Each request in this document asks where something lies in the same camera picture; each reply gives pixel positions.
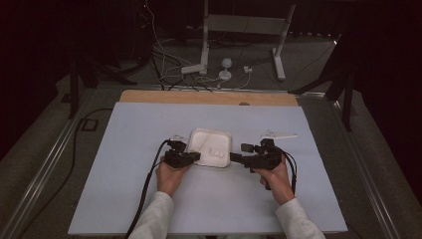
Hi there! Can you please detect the white power strip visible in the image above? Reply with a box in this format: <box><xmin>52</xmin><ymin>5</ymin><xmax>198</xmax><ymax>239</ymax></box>
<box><xmin>180</xmin><ymin>63</ymin><xmax>207</xmax><ymax>75</ymax></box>

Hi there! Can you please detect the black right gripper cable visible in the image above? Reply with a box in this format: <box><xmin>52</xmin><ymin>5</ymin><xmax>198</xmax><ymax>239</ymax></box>
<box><xmin>279</xmin><ymin>148</ymin><xmax>299</xmax><ymax>197</ymax></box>

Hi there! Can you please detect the white cable bundle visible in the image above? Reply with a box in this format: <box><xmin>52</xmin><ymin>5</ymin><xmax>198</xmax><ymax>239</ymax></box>
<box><xmin>144</xmin><ymin>0</ymin><xmax>253</xmax><ymax>91</ymax></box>

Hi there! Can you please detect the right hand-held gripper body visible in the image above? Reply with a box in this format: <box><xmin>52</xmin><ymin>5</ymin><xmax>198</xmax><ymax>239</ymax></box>
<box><xmin>246</xmin><ymin>129</ymin><xmax>299</xmax><ymax>174</ymax></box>

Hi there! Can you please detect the white metal stand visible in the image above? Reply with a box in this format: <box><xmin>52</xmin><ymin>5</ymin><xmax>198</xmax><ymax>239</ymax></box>
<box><xmin>199</xmin><ymin>0</ymin><xmax>297</xmax><ymax>82</ymax></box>

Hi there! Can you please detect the person's right hand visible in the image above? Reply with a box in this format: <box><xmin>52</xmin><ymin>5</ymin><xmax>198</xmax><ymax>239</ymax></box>
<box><xmin>254</xmin><ymin>154</ymin><xmax>297</xmax><ymax>206</ymax></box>

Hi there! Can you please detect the round white webcam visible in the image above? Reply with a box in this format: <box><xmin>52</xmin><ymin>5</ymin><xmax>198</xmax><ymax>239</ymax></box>
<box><xmin>218</xmin><ymin>58</ymin><xmax>234</xmax><ymax>82</ymax></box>

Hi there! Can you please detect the pale table cover sheet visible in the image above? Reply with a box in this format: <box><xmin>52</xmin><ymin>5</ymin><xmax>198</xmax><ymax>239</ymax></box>
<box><xmin>68</xmin><ymin>101</ymin><xmax>348</xmax><ymax>236</ymax></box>

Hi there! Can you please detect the person's left hand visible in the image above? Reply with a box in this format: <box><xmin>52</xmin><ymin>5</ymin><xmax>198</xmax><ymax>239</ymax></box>
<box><xmin>154</xmin><ymin>158</ymin><xmax>192</xmax><ymax>197</ymax></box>

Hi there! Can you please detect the black cable bundle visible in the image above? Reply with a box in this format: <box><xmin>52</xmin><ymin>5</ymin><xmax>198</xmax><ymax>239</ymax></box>
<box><xmin>133</xmin><ymin>0</ymin><xmax>213</xmax><ymax>93</ymax></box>

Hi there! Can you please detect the white square tray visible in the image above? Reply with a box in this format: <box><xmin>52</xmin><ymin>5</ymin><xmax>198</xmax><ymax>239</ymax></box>
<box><xmin>186</xmin><ymin>127</ymin><xmax>233</xmax><ymax>169</ymax></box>

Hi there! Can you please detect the long black floor cable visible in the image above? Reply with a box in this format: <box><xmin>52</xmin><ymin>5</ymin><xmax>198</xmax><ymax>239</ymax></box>
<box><xmin>16</xmin><ymin>108</ymin><xmax>114</xmax><ymax>239</ymax></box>

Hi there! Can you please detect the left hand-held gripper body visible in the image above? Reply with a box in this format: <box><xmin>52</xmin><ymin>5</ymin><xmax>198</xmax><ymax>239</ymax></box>
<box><xmin>163</xmin><ymin>133</ymin><xmax>191</xmax><ymax>168</ymax></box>

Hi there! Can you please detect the metal floor rail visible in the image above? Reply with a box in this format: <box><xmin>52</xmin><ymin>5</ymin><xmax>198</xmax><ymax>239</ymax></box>
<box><xmin>0</xmin><ymin>89</ymin><xmax>98</xmax><ymax>239</ymax></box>
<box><xmin>326</xmin><ymin>94</ymin><xmax>403</xmax><ymax>239</ymax></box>

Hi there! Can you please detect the black tripod stand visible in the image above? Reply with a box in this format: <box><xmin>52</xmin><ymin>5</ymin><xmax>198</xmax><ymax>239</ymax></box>
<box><xmin>67</xmin><ymin>54</ymin><xmax>147</xmax><ymax>120</ymax></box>
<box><xmin>288</xmin><ymin>31</ymin><xmax>355</xmax><ymax>132</ymax></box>

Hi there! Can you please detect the black square floor frame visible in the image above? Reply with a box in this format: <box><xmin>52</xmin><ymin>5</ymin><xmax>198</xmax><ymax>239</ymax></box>
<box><xmin>80</xmin><ymin>118</ymin><xmax>100</xmax><ymax>132</ymax></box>

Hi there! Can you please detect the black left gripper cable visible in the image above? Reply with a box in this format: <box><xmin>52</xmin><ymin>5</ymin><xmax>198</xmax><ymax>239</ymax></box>
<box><xmin>124</xmin><ymin>138</ymin><xmax>171</xmax><ymax>239</ymax></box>

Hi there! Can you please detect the thin white cord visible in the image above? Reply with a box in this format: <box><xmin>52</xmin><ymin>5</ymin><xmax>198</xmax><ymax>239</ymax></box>
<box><xmin>208</xmin><ymin>147</ymin><xmax>226</xmax><ymax>159</ymax></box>

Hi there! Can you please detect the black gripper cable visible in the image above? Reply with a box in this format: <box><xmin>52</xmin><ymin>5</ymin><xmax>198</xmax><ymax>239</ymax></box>
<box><xmin>279</xmin><ymin>148</ymin><xmax>299</xmax><ymax>197</ymax></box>
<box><xmin>124</xmin><ymin>138</ymin><xmax>171</xmax><ymax>239</ymax></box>

